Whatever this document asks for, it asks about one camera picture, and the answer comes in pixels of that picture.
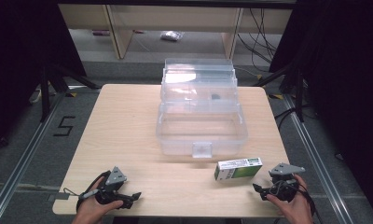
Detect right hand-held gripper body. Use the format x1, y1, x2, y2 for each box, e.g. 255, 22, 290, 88
268, 162, 307, 203

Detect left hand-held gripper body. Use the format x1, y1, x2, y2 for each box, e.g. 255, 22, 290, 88
94, 166, 129, 206

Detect green and white medicine box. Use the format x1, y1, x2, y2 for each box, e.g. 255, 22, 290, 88
214, 157, 264, 182

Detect clear plastic storage box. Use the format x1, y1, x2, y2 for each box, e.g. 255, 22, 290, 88
155, 58, 249, 159

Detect person's right hand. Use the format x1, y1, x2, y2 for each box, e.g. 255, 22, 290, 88
266, 174, 315, 224

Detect person's left hand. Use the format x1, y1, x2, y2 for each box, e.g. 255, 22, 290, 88
71, 177, 124, 224

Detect black metal stand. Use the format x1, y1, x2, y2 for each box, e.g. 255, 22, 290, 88
39, 64, 101, 123
253, 63, 308, 123

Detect black curtain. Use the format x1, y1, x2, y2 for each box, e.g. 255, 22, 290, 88
0, 0, 87, 155
269, 0, 373, 217

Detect clear plastic bag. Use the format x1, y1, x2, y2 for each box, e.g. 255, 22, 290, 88
159, 30, 185, 42

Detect wooden shelf unit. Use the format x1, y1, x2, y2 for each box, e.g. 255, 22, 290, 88
57, 3, 293, 60

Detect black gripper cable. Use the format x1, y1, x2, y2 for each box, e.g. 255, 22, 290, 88
62, 170, 112, 213
297, 183, 318, 218

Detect metal floor rail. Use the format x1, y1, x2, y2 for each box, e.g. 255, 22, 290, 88
282, 92, 354, 224
0, 92, 66, 224

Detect black floor cable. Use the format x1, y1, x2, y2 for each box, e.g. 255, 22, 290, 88
273, 106, 299, 130

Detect black hanging cables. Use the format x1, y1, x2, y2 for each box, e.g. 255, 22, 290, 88
236, 7, 280, 65

